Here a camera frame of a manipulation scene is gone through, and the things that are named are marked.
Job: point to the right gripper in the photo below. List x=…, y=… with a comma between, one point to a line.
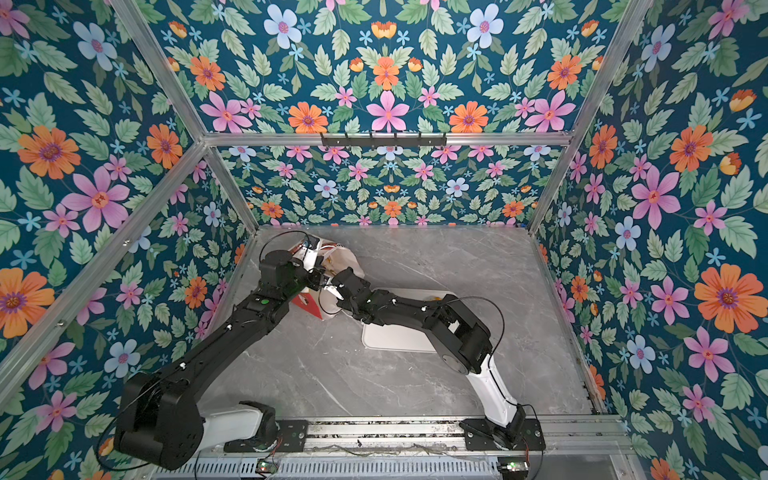
x=345, y=305

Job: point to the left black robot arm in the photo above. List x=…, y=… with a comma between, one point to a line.
x=160, y=422

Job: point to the white rectangular tray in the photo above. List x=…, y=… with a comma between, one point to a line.
x=398, y=338

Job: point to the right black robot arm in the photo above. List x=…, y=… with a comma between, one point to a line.
x=456, y=334

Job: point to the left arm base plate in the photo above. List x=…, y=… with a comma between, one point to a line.
x=281, y=436

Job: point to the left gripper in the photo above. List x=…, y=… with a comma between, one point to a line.
x=316, y=274

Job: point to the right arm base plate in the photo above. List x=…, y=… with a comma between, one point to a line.
x=482, y=435

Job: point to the black wall hook rail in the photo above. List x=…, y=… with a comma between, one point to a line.
x=371, y=140

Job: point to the red white paper bag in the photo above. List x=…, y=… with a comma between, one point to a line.
x=329, y=258

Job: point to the aluminium front rail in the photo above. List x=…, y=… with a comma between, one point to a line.
x=442, y=447

